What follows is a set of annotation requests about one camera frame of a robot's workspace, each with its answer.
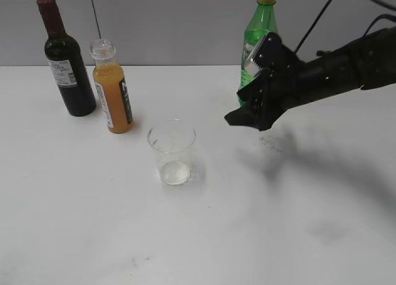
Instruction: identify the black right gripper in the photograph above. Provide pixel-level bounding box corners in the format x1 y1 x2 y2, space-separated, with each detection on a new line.
225 33 309 131

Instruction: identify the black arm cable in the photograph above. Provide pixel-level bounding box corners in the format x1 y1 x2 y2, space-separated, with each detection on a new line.
292 0 396 56

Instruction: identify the orange juice bottle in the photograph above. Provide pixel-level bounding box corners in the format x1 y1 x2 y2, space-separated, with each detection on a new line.
90 39 133 134

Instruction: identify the dark red wine bottle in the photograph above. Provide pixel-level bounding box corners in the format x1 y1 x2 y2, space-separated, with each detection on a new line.
37 0 96 117

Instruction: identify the green soda bottle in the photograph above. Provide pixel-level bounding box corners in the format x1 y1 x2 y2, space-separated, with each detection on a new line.
239 0 278 89

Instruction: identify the transparent plastic cup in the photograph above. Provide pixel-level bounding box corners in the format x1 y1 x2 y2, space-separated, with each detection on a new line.
147 119 197 186

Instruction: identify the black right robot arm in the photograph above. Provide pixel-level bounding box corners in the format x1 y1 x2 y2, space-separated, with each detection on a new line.
225 28 395 131

